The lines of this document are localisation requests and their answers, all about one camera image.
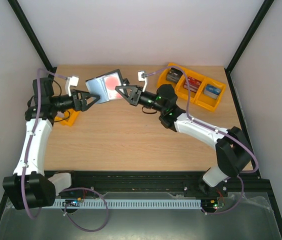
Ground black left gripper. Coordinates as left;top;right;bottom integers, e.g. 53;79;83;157
51;89;101;112

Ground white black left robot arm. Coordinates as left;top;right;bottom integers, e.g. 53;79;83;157
2;77;100;210

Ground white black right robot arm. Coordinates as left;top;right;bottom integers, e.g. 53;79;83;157
115;84;252;196

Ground black card stack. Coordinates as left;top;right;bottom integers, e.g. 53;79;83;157
166;67;183;84

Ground red card stack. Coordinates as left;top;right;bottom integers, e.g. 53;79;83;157
183;76;202;93

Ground blue card stack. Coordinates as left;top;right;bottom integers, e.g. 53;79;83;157
203;84;222;100

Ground small yellow plastic bin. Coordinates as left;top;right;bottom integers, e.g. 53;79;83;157
54;109;80;127

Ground yellow three-compartment tray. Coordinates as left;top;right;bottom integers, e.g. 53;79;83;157
157;62;226;112

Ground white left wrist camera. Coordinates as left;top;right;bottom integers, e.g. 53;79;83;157
65;75;79;97

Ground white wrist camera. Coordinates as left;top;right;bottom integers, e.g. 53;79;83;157
65;75;79;97
137;71;148;93

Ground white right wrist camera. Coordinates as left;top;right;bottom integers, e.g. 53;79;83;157
137;71;148;93

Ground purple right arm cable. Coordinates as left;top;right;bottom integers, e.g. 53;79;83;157
144;65;259;180

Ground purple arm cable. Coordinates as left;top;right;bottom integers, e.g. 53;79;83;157
20;67;69;220
144;65;259;180

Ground black aluminium frame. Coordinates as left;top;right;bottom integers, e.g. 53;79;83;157
0;0;282;240

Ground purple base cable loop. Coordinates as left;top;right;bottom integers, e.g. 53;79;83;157
62;188;110;232

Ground white slotted cable duct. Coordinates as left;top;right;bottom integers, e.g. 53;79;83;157
49;199;202;210

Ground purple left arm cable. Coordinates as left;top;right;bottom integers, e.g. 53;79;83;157
20;67;69;220

